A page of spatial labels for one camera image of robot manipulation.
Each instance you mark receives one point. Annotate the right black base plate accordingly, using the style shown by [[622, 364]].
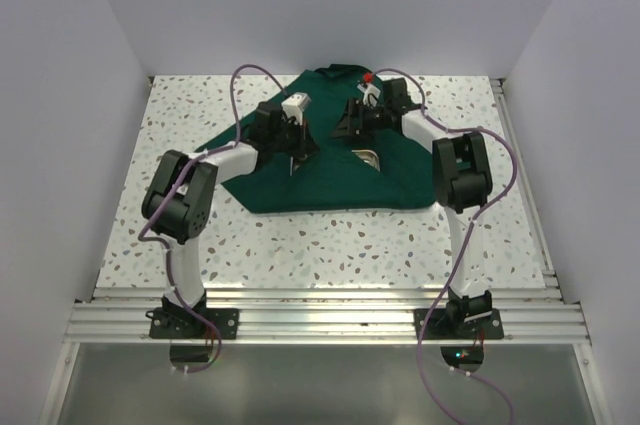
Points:
[[465, 341]]

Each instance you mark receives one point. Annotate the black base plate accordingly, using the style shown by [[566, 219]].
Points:
[[182, 325], [465, 341]]

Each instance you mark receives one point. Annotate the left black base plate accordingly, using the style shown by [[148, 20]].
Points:
[[182, 325]]

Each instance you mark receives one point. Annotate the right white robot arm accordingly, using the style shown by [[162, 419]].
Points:
[[462, 180]]

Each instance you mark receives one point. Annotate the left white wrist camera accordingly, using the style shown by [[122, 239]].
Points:
[[295, 105]]

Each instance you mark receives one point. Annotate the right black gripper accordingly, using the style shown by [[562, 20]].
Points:
[[345, 128]]

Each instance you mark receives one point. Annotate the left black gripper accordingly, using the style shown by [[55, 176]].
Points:
[[305, 143]]

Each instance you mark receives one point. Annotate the dark green surgical cloth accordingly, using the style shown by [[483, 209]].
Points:
[[333, 178]]

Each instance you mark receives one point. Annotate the stainless steel tray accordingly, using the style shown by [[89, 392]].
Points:
[[368, 156]]

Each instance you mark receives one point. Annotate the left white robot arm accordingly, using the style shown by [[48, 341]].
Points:
[[178, 202]]

